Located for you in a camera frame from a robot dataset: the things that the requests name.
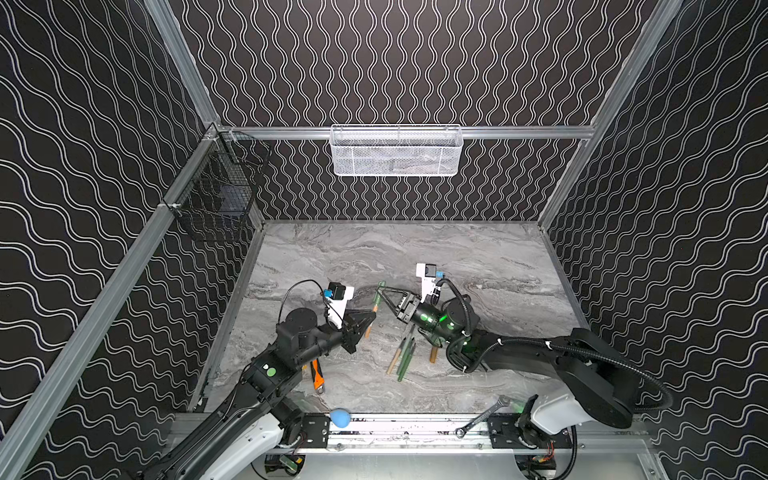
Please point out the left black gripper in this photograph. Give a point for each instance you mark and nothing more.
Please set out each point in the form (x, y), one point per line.
(350, 335)

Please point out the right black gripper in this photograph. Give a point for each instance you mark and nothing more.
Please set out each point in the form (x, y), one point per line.
(407, 307)

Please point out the light green pen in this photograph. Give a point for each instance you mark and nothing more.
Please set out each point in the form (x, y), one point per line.
(406, 355)

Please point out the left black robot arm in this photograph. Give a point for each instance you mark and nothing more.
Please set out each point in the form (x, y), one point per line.
(257, 414)

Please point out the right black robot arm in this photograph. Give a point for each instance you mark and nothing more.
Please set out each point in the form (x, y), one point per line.
(595, 382)

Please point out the tan pen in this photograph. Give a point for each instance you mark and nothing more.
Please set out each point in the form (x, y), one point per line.
(400, 348)

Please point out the orange utility knife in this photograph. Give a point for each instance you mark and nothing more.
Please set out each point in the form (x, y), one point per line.
(317, 377)

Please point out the blue ball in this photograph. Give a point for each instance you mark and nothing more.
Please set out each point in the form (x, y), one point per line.
(341, 418)

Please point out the silver wrench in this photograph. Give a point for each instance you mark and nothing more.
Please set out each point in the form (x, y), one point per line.
(503, 401)

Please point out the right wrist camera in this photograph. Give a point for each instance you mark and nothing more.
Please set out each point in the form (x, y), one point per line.
(429, 274)

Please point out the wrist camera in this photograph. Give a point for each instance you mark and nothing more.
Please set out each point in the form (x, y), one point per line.
(429, 274)
(336, 297)

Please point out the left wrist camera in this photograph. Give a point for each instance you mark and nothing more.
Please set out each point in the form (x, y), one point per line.
(336, 297)

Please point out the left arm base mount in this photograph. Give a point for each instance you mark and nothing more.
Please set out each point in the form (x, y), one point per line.
(311, 430)

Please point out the white wire mesh basket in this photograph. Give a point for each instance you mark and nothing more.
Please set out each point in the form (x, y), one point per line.
(391, 150)

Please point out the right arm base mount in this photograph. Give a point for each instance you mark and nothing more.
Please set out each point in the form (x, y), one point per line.
(508, 432)

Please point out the black wire basket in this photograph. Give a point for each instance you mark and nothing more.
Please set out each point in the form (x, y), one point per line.
(219, 204)

